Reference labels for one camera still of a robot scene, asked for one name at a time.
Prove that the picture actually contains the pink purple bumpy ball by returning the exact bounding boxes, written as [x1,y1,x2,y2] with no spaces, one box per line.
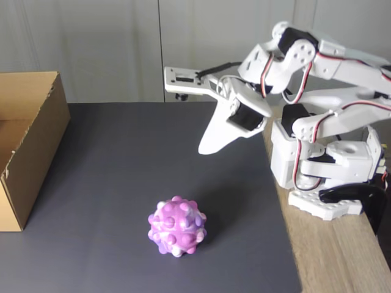
[147,195,208,257]

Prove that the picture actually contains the brown cardboard box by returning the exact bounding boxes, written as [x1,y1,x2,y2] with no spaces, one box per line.
[0,71,72,233]

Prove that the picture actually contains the dark grey table mat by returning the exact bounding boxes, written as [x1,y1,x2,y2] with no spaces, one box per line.
[0,101,304,293]

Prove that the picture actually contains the black table clamp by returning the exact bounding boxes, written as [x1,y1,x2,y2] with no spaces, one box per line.
[318,184,387,236]

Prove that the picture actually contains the pale grey curtain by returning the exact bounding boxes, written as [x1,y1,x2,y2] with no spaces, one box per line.
[0,0,391,105]

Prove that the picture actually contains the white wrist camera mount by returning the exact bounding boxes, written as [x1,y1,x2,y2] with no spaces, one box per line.
[164,66,228,102]

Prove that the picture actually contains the black camera cable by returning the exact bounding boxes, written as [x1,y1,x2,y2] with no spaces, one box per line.
[196,61,243,79]

